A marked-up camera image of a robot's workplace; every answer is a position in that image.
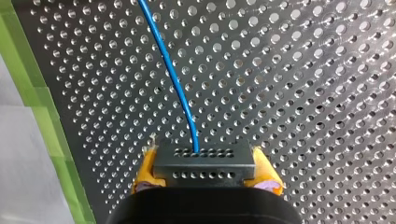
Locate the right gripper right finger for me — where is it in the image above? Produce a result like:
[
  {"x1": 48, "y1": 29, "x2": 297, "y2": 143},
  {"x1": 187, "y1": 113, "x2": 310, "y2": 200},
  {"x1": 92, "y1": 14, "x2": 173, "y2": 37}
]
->
[{"x1": 243, "y1": 145, "x2": 285, "y2": 196}]

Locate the blue cable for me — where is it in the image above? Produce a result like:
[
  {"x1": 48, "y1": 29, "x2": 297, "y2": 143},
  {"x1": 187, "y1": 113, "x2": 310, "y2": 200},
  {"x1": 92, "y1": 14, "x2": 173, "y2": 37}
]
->
[{"x1": 136, "y1": 0, "x2": 257, "y2": 189}]

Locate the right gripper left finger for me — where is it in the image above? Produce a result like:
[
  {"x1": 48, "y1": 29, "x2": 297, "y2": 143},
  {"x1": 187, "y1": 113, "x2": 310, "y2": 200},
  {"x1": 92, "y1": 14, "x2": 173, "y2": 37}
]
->
[{"x1": 131, "y1": 133, "x2": 167, "y2": 195}]

